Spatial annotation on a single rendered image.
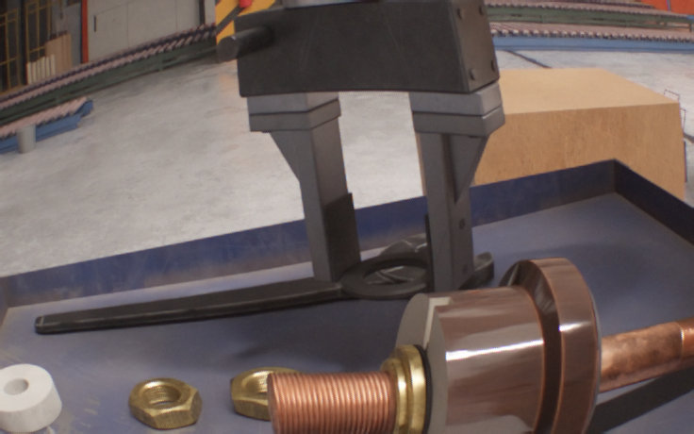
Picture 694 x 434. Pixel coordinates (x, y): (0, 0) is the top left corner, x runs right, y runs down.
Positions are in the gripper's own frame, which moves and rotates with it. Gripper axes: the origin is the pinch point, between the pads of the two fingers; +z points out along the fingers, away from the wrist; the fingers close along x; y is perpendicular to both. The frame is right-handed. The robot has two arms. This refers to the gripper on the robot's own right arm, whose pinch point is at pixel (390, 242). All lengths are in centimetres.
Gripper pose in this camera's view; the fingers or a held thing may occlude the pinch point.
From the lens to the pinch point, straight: 44.1
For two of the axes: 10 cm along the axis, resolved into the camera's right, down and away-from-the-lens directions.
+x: 8.5, 0.6, -5.3
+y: -5.1, 3.3, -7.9
